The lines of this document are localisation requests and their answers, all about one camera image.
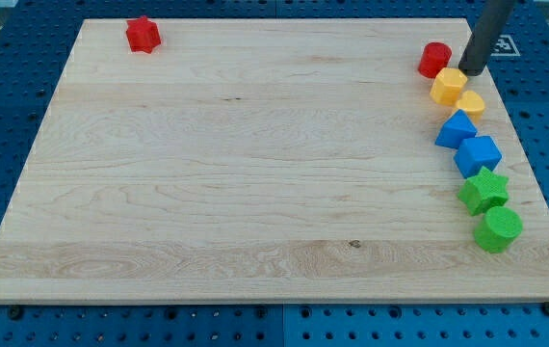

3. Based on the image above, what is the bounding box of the red cylinder block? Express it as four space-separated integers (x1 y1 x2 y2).
418 41 452 78

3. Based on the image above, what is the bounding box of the red star block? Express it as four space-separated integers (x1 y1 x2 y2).
125 15 161 54

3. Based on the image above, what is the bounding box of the green star block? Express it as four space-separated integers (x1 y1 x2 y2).
457 167 510 216

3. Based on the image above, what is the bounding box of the wooden board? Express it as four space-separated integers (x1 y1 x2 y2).
0 18 549 305

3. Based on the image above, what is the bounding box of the blue triangle block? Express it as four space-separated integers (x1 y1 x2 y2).
434 110 478 148

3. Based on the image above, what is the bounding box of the yellow hexagon block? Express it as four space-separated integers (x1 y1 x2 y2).
430 67 468 106

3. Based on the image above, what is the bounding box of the blue cube block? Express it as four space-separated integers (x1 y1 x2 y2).
454 136 502 178

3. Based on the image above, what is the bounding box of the yellow heart block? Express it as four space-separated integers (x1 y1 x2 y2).
452 90 486 124

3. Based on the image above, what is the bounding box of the green cylinder block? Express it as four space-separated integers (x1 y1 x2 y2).
474 206 523 254

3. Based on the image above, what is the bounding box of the white fiducial marker tag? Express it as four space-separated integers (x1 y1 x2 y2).
491 34 520 58

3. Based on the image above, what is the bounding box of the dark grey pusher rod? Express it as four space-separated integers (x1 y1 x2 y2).
458 0 516 76

